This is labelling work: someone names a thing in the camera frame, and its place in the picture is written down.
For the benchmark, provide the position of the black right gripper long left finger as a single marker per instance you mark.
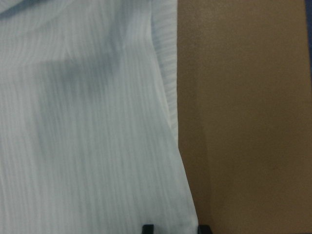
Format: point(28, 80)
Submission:
point(148, 229)

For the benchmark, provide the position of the black right gripper short right finger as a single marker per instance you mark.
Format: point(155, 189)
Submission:
point(204, 229)

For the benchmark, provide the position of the light blue button-up shirt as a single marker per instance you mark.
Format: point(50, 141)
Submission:
point(88, 118)

